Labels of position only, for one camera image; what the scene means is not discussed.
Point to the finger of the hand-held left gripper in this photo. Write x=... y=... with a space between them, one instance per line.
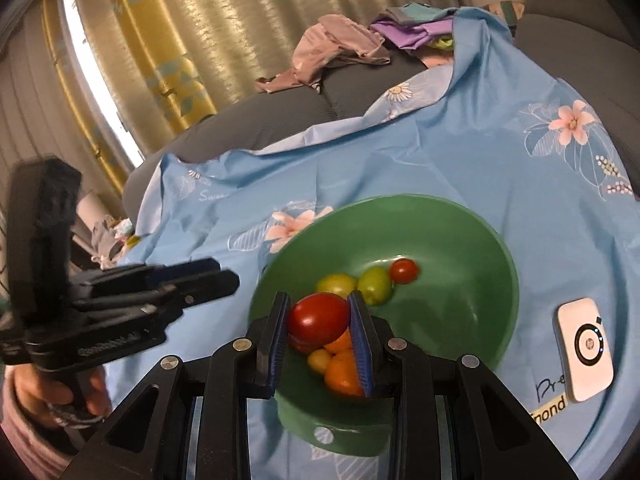
x=190 y=267
x=210 y=285

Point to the white rounded device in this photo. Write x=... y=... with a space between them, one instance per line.
x=585 y=350

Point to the grey teal cloth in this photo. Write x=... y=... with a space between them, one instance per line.
x=415 y=11

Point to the small green fruit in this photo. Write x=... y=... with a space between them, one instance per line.
x=376 y=284

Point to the orange kumquat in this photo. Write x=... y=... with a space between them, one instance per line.
x=341 y=344
x=342 y=372

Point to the beige pink garment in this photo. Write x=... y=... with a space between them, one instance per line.
x=325 y=45

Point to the yellow patterned curtain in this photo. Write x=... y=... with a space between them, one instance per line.
x=225 y=20

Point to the small yellow fruit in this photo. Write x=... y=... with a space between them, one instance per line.
x=319 y=360

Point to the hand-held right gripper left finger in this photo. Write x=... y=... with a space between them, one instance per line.
x=280 y=355

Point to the large yellow-green fruit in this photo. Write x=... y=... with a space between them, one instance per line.
x=337 y=284

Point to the person's left hand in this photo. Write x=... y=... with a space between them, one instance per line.
x=40 y=395

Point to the purple cloth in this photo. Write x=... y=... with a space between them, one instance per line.
x=405 y=32

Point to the patterned cushion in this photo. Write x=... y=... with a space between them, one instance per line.
x=505 y=15

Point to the green bowl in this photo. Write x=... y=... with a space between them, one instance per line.
x=450 y=260

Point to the small red tomato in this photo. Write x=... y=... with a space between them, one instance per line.
x=403 y=270

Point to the yellow-green cloth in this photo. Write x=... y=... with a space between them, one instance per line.
x=442 y=42

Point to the large red tomato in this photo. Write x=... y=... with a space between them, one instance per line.
x=320 y=316

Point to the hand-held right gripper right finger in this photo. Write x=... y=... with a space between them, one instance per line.
x=361 y=355

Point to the person's left forearm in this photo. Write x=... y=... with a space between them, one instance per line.
x=30 y=445

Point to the crumpled patterned cloth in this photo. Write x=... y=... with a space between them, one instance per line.
x=107 y=240

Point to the blue floral cloth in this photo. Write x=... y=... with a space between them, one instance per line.
x=450 y=160

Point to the grey sofa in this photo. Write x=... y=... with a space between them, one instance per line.
x=280 y=125

